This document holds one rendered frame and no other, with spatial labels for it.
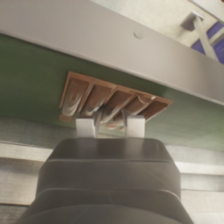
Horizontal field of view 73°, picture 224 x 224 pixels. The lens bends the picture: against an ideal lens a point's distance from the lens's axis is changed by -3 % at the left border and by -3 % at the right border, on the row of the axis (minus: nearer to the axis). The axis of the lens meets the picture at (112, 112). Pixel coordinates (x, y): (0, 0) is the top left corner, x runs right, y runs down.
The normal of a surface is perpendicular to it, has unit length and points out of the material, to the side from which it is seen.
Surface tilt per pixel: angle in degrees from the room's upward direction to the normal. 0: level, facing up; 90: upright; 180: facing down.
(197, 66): 90
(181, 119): 2
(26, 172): 90
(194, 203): 90
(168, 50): 90
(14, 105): 2
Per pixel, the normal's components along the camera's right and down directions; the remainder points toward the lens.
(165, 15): -0.04, 0.87
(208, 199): 0.40, -0.44
